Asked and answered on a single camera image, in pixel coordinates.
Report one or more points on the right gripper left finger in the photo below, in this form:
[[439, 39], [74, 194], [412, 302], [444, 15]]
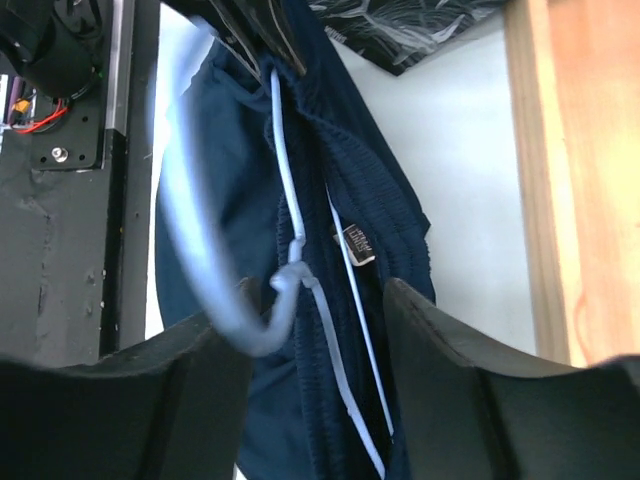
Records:
[[171, 407]]

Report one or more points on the blue wire hanger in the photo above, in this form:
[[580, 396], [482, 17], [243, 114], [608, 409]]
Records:
[[195, 233]]

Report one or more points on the wooden clothes rack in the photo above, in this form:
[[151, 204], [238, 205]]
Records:
[[574, 75]]

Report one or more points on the dark leaf-pattern shorts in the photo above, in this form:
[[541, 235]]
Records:
[[395, 35]]

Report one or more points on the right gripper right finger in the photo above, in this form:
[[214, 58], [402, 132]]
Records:
[[475, 408]]

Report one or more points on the navy blue shorts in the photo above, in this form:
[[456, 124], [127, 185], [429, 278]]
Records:
[[364, 225]]

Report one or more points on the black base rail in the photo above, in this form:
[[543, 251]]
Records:
[[76, 197]]

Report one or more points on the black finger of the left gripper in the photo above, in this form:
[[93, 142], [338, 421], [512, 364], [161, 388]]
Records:
[[280, 37]]

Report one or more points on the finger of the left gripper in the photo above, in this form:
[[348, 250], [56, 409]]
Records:
[[232, 29]]

